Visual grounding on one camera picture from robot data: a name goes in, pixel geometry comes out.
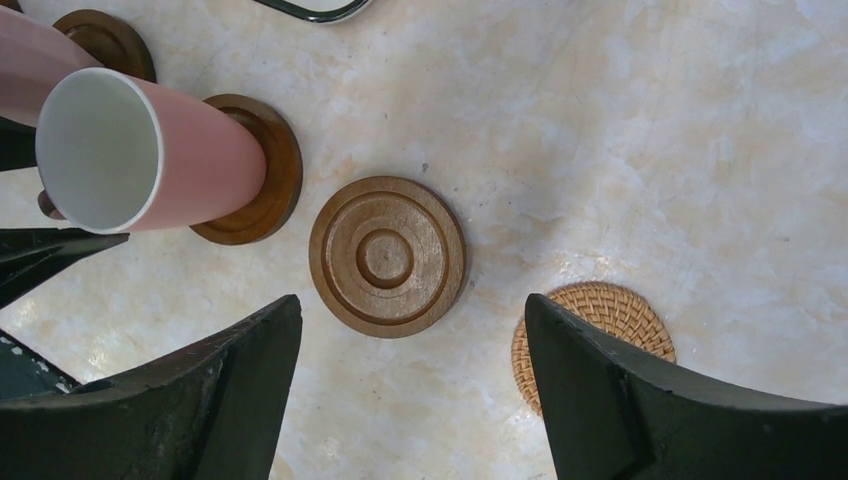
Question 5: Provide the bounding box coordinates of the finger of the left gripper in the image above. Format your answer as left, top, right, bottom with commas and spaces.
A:
1, 228, 130, 308
0, 118, 36, 172

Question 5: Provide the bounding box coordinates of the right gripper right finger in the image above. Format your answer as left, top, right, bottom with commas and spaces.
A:
524, 294, 847, 479

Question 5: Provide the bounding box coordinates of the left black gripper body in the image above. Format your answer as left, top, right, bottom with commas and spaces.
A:
0, 331, 80, 400

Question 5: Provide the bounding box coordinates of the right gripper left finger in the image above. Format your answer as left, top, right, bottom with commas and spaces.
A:
1, 295, 303, 479

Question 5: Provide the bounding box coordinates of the pink mug front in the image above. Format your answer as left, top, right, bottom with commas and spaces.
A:
1, 6, 102, 127

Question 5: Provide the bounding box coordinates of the pink mug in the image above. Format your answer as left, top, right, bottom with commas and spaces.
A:
1, 6, 102, 127
35, 67, 267, 234

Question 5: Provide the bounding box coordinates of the pink mug back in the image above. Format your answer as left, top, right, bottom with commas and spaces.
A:
35, 67, 267, 234

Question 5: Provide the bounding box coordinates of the light tan coaster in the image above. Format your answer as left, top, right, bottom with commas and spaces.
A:
511, 281, 677, 416

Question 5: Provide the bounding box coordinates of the brown coaster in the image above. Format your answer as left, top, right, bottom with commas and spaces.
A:
309, 176, 467, 339
53, 9, 157, 83
191, 94, 304, 246

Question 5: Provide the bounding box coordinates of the white strawberry tray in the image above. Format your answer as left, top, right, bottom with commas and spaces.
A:
256, 0, 371, 24

